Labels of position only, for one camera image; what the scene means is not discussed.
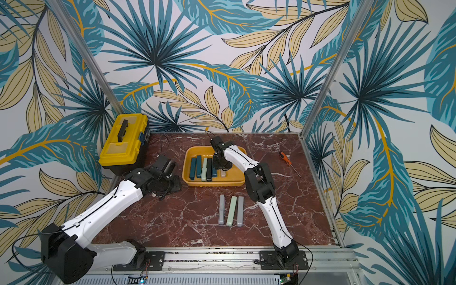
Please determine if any yellow black toolbox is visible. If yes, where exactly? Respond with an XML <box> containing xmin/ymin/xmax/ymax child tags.
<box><xmin>99</xmin><ymin>114</ymin><xmax>150</xmax><ymax>176</ymax></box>

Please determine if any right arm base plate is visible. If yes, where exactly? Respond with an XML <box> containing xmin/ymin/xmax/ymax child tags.
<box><xmin>254</xmin><ymin>251</ymin><xmax>309</xmax><ymax>270</ymax></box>

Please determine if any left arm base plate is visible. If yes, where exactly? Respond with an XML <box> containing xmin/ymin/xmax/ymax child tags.
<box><xmin>114</xmin><ymin>251</ymin><xmax>165</xmax><ymax>272</ymax></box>

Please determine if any yellow plastic storage tray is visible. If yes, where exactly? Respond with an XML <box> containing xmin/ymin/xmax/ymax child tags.
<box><xmin>182</xmin><ymin>146</ymin><xmax>245</xmax><ymax>187</ymax></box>

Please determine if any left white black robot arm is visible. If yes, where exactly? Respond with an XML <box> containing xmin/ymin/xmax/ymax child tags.
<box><xmin>40</xmin><ymin>156</ymin><xmax>182</xmax><ymax>285</ymax></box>

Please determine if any left aluminium corner post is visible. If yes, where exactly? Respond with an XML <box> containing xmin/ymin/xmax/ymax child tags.
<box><xmin>47</xmin><ymin>0</ymin><xmax>123</xmax><ymax>114</ymax></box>

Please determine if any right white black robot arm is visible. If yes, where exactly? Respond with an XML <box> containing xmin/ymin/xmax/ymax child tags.
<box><xmin>210</xmin><ymin>136</ymin><xmax>299</xmax><ymax>267</ymax></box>

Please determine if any right aluminium corner post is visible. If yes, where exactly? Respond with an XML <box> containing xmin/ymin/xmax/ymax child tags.
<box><xmin>300</xmin><ymin>1</ymin><xmax>374</xmax><ymax>141</ymax></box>

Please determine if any grey pruner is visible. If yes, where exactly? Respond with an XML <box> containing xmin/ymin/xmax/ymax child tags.
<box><xmin>236</xmin><ymin>197</ymin><xmax>244</xmax><ymax>227</ymax></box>
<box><xmin>218</xmin><ymin>194</ymin><xmax>225</xmax><ymax>225</ymax></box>

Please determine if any light green pruner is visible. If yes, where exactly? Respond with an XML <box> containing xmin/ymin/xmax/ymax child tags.
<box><xmin>201</xmin><ymin>157</ymin><xmax>208</xmax><ymax>182</ymax></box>
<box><xmin>226</xmin><ymin>196</ymin><xmax>238</xmax><ymax>227</ymax></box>

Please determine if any aluminium front rail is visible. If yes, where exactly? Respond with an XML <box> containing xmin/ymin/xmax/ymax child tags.
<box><xmin>78</xmin><ymin>246</ymin><xmax>367</xmax><ymax>285</ymax></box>

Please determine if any orange screwdriver right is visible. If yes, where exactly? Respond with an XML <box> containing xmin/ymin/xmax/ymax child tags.
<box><xmin>279</xmin><ymin>152</ymin><xmax>301</xmax><ymax>178</ymax></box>

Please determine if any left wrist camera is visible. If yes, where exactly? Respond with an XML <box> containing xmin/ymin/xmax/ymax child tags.
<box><xmin>154</xmin><ymin>155</ymin><xmax>176</xmax><ymax>176</ymax></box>

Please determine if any aluminium corner post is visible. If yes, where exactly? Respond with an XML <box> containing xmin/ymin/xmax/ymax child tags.
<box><xmin>300</xmin><ymin>1</ymin><xmax>374</xmax><ymax>141</ymax></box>
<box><xmin>47</xmin><ymin>0</ymin><xmax>123</xmax><ymax>114</ymax></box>

